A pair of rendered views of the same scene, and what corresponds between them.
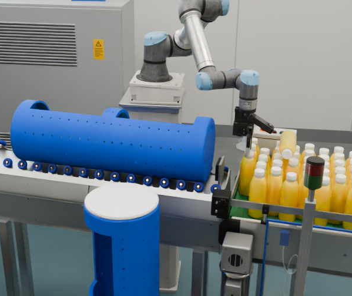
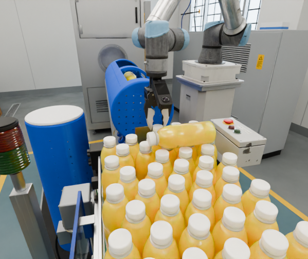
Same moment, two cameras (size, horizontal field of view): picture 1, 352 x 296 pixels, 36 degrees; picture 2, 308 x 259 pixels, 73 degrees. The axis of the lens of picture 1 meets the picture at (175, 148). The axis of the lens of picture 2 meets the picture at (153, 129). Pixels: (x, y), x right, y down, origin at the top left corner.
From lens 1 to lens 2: 210 cm
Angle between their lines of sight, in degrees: 57
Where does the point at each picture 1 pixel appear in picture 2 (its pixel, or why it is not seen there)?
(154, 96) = (192, 73)
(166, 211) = not seen: hidden behind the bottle
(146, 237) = (37, 143)
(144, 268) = (41, 165)
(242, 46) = not seen: outside the picture
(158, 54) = (207, 39)
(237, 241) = (72, 193)
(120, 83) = (266, 88)
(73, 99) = (239, 93)
